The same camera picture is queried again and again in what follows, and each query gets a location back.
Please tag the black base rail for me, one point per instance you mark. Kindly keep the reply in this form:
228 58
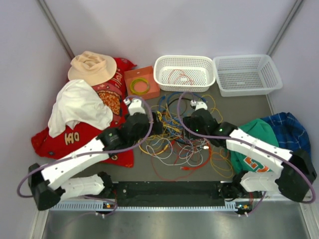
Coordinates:
171 194

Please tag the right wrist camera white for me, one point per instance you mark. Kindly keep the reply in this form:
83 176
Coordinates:
197 105

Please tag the green shirt orange logo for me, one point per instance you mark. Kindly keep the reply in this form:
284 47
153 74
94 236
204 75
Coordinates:
259 129

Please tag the white rectangular mesh basket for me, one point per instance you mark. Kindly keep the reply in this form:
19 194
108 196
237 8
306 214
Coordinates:
246 75

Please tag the blue plaid cloth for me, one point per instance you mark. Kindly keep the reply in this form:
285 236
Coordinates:
289 132

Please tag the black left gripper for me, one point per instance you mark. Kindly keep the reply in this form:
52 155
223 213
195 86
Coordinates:
157 125

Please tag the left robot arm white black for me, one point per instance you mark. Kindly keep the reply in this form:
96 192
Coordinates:
53 183

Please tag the beige bucket hat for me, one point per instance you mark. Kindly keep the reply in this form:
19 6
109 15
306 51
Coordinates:
92 67

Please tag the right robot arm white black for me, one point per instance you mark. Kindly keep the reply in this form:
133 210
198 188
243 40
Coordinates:
291 173

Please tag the white t-shirt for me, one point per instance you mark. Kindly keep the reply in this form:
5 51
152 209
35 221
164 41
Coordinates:
77 102

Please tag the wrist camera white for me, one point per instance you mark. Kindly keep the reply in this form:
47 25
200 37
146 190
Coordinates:
135 106
197 105

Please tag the white oval perforated basket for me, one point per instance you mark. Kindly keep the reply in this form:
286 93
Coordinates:
183 73

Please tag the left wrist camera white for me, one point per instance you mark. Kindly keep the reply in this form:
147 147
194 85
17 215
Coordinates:
135 106

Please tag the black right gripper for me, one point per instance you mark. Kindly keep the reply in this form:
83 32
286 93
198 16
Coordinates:
189 123

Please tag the red patterned cloth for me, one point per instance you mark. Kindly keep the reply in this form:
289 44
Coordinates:
112 93

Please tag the orange square box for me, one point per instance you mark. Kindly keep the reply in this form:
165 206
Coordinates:
140 82

